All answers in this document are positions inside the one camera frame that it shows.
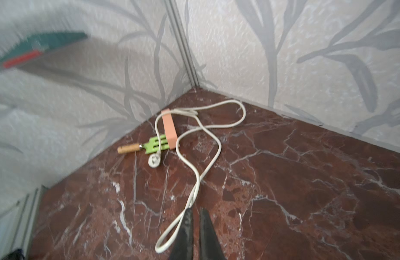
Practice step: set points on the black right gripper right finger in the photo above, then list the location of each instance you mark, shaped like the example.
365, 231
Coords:
210, 248

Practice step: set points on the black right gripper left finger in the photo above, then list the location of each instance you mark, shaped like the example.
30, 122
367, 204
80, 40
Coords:
183, 245

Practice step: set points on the pink power strip block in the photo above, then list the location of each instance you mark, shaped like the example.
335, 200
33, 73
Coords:
169, 128

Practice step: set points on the green card in bin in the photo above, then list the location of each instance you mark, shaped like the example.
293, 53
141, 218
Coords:
38, 45

